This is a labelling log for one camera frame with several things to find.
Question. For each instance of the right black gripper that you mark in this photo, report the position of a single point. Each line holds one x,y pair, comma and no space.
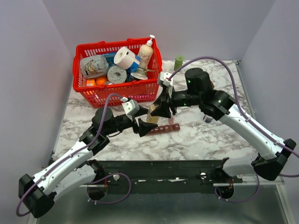
163,110

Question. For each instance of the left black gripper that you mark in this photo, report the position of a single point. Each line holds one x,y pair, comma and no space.
144,127

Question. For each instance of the red weekly pill organizer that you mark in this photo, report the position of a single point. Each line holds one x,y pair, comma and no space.
168,128

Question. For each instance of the green lid of bottle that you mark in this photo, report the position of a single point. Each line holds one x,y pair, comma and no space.
178,62

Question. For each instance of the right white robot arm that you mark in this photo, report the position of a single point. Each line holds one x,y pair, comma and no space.
273,151

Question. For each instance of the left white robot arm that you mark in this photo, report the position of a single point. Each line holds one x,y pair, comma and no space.
40,191

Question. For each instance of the red plastic shopping basket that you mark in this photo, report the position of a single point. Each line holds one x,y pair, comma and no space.
141,91

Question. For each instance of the silver tin can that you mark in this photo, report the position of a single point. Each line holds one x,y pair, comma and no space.
139,74

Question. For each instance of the white small pill bottle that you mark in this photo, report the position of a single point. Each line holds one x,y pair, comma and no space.
207,119

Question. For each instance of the grey toilet paper roll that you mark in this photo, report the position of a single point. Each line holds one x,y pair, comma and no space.
116,75

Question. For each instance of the cream pump lotion bottle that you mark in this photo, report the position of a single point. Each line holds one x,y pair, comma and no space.
145,53

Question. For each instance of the orange fruit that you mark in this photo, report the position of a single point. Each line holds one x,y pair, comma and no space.
101,80

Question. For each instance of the white toilet paper roll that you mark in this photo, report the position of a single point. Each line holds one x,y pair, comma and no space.
126,59

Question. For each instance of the orange small box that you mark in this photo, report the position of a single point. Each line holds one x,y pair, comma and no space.
90,83

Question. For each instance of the blue package in basket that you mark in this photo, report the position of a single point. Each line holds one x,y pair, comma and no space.
110,59

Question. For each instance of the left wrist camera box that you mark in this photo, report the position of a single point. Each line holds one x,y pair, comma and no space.
130,107

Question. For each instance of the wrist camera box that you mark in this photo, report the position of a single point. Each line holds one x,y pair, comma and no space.
130,107
164,79

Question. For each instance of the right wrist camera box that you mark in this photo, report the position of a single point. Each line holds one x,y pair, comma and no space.
164,79

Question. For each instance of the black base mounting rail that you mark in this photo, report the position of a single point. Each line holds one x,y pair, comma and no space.
160,177

